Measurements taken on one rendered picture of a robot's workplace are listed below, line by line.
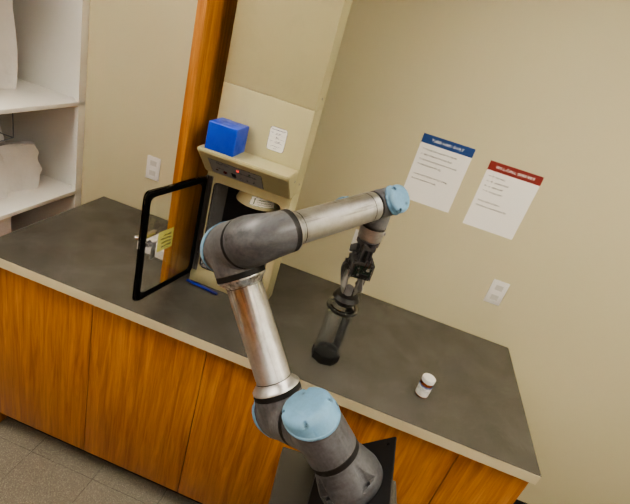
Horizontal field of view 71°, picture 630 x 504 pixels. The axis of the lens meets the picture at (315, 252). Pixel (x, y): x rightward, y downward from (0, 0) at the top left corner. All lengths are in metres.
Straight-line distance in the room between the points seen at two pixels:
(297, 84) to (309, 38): 0.14
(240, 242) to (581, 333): 1.68
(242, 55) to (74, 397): 1.48
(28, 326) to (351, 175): 1.41
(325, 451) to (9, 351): 1.54
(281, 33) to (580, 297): 1.56
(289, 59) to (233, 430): 1.31
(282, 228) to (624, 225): 1.49
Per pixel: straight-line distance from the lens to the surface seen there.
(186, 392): 1.78
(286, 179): 1.42
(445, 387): 1.75
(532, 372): 2.33
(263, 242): 0.91
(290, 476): 1.27
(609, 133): 1.98
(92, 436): 2.23
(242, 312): 1.03
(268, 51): 1.52
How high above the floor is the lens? 1.93
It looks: 25 degrees down
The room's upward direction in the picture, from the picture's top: 17 degrees clockwise
